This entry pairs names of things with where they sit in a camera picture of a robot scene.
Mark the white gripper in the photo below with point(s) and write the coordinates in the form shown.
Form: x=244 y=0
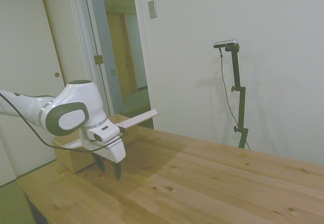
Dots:
x=117 y=152

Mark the brown cardboard box with lid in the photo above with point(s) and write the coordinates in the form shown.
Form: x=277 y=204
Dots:
x=71 y=158

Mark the metal door latch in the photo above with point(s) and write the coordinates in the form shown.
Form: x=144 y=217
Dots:
x=113 y=71

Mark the brass door hinge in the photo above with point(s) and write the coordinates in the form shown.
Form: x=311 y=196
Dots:
x=98 y=59

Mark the wooden door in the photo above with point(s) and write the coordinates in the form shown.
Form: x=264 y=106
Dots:
x=119 y=56

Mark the grey-blue open door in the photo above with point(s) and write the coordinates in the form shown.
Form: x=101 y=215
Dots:
x=101 y=31

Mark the white door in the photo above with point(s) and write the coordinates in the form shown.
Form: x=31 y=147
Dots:
x=22 y=44

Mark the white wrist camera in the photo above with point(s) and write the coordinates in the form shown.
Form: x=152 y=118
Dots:
x=104 y=132

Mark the black camera stand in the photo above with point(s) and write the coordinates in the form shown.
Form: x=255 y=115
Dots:
x=227 y=94
x=240 y=107

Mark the metal wall switch plate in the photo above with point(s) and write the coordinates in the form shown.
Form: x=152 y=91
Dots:
x=152 y=9

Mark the grey exterior camera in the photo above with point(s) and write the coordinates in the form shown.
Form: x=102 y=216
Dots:
x=225 y=43

